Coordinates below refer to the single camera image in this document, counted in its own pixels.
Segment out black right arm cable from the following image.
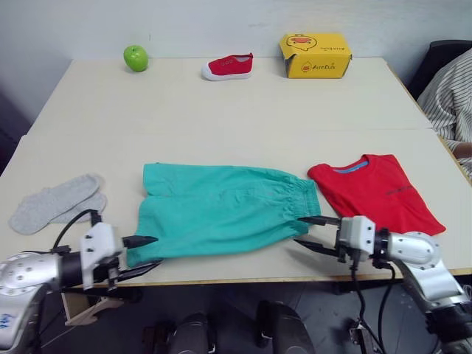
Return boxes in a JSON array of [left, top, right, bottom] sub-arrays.
[[377, 260, 398, 327], [349, 255, 386, 354]]

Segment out grey sock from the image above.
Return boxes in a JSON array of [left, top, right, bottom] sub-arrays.
[[46, 191, 108, 225], [7, 173, 106, 235]]

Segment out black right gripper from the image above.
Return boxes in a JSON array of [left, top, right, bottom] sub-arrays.
[[292, 216, 371, 265]]

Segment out yellow duck print cardboard box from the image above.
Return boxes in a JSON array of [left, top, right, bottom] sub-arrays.
[[278, 32, 353, 80]]

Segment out dark rounded shape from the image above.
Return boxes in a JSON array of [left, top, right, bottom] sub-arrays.
[[255, 299, 316, 354], [170, 312, 216, 354]]

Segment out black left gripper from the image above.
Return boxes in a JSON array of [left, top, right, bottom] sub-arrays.
[[90, 235, 165, 293]]

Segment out wooden table bracket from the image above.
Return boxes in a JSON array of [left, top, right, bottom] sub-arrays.
[[60, 289, 126, 327]]

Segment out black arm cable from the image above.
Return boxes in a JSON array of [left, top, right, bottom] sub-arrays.
[[52, 209, 103, 255], [377, 260, 398, 327], [349, 255, 386, 354]]

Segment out person in striped shirt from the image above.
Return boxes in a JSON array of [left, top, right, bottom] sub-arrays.
[[416, 46, 472, 182]]

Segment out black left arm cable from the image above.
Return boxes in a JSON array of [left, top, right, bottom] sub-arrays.
[[52, 209, 103, 255]]

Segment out red t-shirt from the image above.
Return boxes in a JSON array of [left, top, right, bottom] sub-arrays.
[[307, 153, 447, 237]]

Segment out red child's shoe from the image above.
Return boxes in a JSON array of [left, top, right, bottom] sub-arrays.
[[200, 52, 254, 81]]

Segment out teal shorts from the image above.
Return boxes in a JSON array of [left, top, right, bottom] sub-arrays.
[[127, 162, 322, 268]]

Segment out black chair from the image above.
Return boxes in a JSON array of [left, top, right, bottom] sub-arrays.
[[406, 39, 471, 101]]

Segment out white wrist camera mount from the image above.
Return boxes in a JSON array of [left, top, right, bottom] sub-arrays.
[[336, 215, 378, 260], [80, 221, 124, 291]]

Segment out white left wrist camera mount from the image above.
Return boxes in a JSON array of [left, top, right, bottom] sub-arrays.
[[80, 221, 124, 291]]

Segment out green apple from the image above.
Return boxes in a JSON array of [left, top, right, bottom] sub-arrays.
[[122, 44, 150, 73]]

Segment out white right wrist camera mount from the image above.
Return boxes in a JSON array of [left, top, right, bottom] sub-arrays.
[[336, 215, 378, 260]]

